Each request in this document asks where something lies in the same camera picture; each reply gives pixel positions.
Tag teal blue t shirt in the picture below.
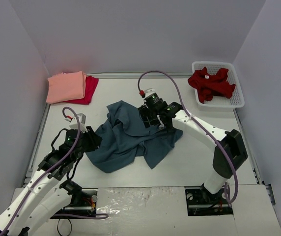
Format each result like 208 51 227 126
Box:
87 101 183 173

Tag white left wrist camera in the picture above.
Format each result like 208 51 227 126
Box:
69 113 87 133

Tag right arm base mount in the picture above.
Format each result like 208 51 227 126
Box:
185 186 233 216

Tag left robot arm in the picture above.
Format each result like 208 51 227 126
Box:
0 127 102 236

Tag folded salmon pink t shirt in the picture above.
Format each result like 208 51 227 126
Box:
46 71 86 104

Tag aluminium table edge rail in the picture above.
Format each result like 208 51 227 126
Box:
233 109 265 184

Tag folded magenta t shirt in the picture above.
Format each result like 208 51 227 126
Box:
65 76 99 105

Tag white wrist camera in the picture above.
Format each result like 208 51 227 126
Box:
139 88 156 99
69 113 87 133

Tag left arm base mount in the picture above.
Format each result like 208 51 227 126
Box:
50 189 98 219

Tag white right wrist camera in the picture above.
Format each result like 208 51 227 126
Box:
139 88 156 99

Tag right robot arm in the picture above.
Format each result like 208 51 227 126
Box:
138 88 248 203

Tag black thin floor cable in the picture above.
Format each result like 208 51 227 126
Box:
57 217 73 236

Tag white perforated plastic basket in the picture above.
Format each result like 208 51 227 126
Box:
192 61 245 111

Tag crumpled dark red t shirt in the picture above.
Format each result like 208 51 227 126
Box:
188 67 236 104

